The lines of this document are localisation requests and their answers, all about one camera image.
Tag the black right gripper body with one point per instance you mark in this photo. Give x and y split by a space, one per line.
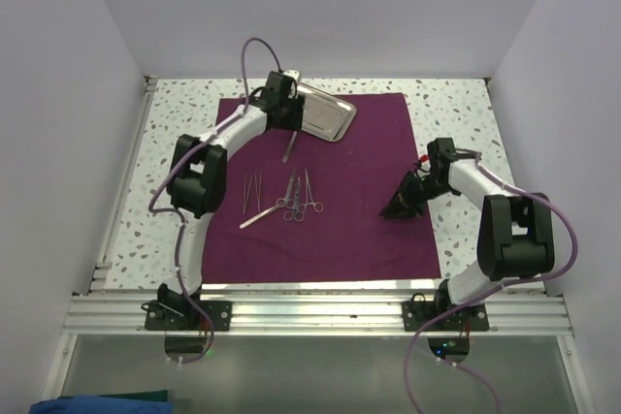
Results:
426 189

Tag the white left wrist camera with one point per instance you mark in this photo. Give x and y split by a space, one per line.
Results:
294 74

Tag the steel tweezers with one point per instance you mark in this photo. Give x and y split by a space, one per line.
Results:
247 189
258 186

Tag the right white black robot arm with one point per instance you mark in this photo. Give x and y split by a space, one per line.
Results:
515 239

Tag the aluminium front rail frame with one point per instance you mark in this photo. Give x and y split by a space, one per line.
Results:
320 309

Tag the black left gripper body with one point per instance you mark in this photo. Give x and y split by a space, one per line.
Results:
291 115

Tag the stainless steel instrument tray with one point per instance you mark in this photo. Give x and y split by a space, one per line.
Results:
326 116

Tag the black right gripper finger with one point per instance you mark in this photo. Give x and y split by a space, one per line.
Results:
401 195
400 211

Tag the steel forceps with ring handles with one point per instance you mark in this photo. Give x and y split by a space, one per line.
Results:
310 202

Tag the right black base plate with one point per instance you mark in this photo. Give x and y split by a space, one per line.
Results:
421 311

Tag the green cloth piece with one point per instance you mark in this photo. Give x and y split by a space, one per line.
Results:
158 396

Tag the blue cloth bundle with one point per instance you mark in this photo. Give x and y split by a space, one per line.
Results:
94 405

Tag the steel scalpel handle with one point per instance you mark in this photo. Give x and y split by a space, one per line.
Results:
288 150

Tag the aluminium left side rail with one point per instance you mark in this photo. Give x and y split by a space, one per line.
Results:
104 257

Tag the steel clamp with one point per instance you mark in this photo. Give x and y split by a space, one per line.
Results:
282 201

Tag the steel instrument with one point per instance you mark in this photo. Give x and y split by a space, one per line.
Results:
259 216

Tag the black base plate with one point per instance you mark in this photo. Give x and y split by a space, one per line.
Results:
160 318
421 311

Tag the purple surgical cloth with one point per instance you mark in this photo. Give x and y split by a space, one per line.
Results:
353 178

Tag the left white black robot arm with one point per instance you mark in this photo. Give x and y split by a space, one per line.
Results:
197 179

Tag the steel scissors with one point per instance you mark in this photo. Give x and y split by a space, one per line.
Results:
293 207

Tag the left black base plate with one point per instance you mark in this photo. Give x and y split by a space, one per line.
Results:
160 318

